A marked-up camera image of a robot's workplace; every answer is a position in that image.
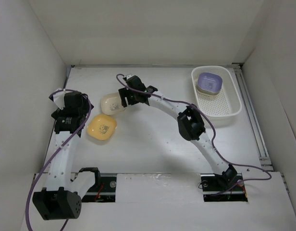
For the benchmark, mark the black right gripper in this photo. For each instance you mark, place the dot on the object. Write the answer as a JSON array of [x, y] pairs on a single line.
[[124, 92]]

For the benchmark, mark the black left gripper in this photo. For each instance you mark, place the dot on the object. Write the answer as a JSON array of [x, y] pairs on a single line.
[[58, 113]]

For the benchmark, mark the cream panda plate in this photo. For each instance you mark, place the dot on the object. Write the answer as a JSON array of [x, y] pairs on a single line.
[[111, 104]]

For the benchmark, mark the purple panda plate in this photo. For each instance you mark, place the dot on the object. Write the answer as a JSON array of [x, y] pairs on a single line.
[[209, 81]]

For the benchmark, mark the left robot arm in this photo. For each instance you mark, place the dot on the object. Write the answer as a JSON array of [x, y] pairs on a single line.
[[61, 197]]

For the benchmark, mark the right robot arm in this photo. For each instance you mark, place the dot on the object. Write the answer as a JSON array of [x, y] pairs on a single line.
[[190, 124]]

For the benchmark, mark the white perforated plastic bin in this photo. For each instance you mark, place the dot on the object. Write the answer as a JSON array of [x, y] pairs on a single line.
[[226, 103]]

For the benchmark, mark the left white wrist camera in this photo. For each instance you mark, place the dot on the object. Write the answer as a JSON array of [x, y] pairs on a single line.
[[58, 97]]

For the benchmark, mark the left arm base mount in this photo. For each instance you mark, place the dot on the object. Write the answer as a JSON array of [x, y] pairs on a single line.
[[105, 192]]

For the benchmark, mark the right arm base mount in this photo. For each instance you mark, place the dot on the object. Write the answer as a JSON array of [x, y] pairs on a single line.
[[214, 192]]

